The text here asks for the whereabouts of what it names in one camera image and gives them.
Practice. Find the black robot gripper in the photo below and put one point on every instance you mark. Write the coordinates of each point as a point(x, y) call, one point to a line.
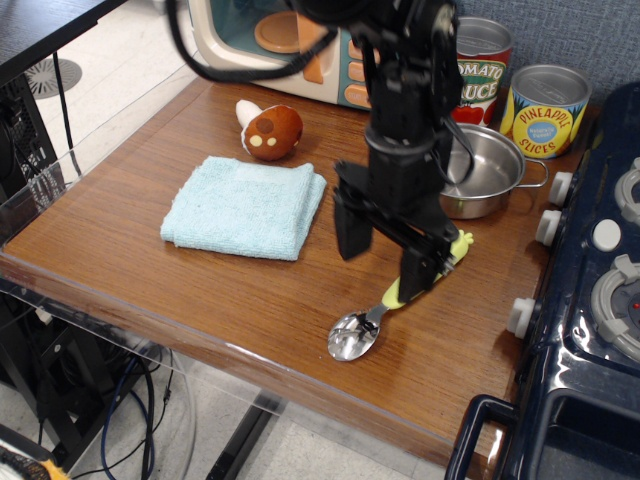
point(396, 192)

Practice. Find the spoon with yellow-green handle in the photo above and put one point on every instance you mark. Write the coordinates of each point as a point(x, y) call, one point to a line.
point(355, 333)

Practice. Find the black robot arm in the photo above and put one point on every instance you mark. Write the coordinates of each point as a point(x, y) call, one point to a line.
point(413, 82)

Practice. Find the small stainless steel pot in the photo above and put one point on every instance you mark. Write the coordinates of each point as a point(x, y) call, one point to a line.
point(484, 172)

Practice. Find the light blue folded cloth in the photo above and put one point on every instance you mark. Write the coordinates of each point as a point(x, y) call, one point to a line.
point(245, 209)

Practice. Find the brown plush mushroom toy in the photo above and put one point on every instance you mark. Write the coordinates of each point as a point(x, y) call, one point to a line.
point(268, 134)

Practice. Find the pineapple slices can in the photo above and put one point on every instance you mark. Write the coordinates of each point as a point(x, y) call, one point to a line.
point(544, 109)

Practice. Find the tomato sauce can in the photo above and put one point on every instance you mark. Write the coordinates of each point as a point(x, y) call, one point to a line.
point(483, 50)

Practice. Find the dark blue toy stove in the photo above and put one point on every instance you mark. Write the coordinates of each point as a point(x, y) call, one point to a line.
point(576, 414)

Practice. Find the toy microwave oven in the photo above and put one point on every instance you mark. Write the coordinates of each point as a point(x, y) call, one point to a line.
point(260, 35)

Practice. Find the black side desk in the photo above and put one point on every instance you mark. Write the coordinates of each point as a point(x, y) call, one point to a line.
point(31, 31)

